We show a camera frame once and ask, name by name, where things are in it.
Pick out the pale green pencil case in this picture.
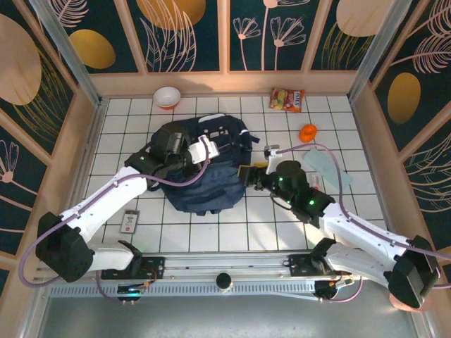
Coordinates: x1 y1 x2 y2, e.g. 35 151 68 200
302 147 354 187

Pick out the navy blue backpack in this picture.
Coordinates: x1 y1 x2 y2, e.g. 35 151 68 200
146 113 260 216

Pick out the orange fruit candy bag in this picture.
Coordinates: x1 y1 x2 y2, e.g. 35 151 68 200
269 87 306 113

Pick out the white orange bowl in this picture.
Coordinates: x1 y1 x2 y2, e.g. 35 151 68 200
153 86 182 111

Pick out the white red card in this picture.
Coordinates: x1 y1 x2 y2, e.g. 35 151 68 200
119 209 141 235

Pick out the black round knob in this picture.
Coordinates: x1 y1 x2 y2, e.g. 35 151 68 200
215 272 233 292

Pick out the black controller board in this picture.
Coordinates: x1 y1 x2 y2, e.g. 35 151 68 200
117 284 146 302
314 280 353 302

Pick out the pink translucent cup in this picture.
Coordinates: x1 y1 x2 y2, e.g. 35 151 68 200
389 292 429 313

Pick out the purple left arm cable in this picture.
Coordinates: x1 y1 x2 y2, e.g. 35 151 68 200
17 137 212 304

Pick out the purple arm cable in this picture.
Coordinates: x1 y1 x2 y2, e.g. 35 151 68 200
17 137 212 304
276 142 451 304

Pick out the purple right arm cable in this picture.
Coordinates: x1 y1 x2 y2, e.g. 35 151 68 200
276 142 451 304

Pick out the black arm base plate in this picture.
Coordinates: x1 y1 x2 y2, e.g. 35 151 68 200
288 253 353 281
101 256 166 282

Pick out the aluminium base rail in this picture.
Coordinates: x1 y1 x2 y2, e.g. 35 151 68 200
100 250 392 282

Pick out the slotted metal cable duct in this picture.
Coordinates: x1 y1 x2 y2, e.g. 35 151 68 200
49 282 318 297

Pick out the aluminium frame post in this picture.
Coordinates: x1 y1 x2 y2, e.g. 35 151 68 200
27 0 106 108
347 0 413 103

